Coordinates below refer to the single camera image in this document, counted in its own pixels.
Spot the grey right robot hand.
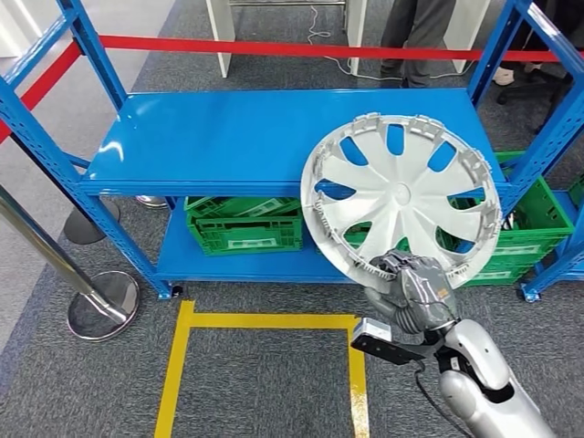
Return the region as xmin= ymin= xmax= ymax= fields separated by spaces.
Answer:
xmin=364 ymin=249 xmax=460 ymax=337

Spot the silver plastic wheel hubcap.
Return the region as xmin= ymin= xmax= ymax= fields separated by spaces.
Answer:
xmin=300 ymin=111 xmax=503 ymax=296

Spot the flat green plastic crate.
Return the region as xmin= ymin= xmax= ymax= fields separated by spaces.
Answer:
xmin=463 ymin=263 xmax=533 ymax=289

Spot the tall open green crate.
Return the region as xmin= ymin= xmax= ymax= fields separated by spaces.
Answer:
xmin=438 ymin=150 xmax=576 ymax=270

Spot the person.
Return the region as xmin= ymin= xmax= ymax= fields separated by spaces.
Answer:
xmin=492 ymin=0 xmax=567 ymax=87
xmin=380 ymin=0 xmax=457 ymax=89

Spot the white desk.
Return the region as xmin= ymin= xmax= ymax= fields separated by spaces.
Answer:
xmin=205 ymin=0 xmax=368 ymax=79
xmin=442 ymin=0 xmax=492 ymax=74

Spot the red barrier belt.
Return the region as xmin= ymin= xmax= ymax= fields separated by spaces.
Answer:
xmin=0 ymin=40 xmax=83 ymax=146
xmin=98 ymin=34 xmax=584 ymax=64

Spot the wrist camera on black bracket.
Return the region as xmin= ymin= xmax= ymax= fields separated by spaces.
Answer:
xmin=350 ymin=318 xmax=446 ymax=368

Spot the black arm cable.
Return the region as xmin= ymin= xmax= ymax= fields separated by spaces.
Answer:
xmin=413 ymin=362 xmax=472 ymax=438

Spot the white power cable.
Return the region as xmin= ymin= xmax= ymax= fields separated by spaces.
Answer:
xmin=306 ymin=5 xmax=402 ymax=83

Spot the black stanchion post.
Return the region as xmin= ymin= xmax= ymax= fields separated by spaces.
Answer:
xmin=9 ymin=130 xmax=122 ymax=246
xmin=136 ymin=194 xmax=171 ymax=211

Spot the chrome stanchion post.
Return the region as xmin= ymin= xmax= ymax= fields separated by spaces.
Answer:
xmin=0 ymin=183 xmax=141 ymax=343

